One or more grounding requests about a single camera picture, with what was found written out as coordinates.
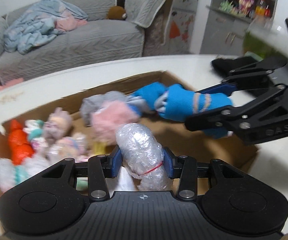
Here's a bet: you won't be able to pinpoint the brown plush toy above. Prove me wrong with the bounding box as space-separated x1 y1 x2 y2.
107 6 127 21

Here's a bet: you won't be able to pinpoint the grey sofa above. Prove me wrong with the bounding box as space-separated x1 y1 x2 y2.
0 0 173 85

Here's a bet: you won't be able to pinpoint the pink clothing on sofa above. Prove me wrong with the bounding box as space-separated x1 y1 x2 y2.
55 10 88 31

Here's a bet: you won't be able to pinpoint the white green sock bundle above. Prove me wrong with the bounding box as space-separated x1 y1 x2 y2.
23 120 47 151

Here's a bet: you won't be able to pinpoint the orange plastic bundle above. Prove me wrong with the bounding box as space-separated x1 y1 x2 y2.
8 119 34 165

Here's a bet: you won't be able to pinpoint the grey shelf cabinet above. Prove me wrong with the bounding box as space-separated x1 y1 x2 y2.
200 0 277 55

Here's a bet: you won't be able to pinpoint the brown cardboard box tray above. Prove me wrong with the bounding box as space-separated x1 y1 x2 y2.
0 70 259 228

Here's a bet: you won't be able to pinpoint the blue sock bundle dark band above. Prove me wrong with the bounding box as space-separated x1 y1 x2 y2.
127 82 167 113

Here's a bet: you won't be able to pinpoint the decorated grey refrigerator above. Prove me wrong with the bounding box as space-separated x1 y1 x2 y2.
138 0 202 54

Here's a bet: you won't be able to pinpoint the glass fish tank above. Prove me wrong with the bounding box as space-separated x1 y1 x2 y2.
243 21 288 59

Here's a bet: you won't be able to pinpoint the pink fluffy bird toy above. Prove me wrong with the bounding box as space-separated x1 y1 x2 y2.
90 100 141 154

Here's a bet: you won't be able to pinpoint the blue sock bundle beige stripes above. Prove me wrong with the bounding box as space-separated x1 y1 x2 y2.
155 83 234 139

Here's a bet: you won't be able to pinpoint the light blue blanket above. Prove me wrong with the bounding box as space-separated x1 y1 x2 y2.
4 0 88 55

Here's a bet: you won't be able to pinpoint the clear bubble wrap bundle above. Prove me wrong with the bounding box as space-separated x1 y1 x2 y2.
116 123 173 191

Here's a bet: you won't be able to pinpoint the grey sock bundle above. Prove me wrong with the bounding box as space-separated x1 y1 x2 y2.
79 90 127 127

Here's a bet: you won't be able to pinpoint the lilac knit sock bundle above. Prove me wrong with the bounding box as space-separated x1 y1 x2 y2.
43 107 73 145

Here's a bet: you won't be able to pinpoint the black knit hat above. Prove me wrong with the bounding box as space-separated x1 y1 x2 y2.
211 56 266 83

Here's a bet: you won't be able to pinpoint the white fluffy bundle teal band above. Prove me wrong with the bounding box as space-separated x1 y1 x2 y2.
0 155 51 193

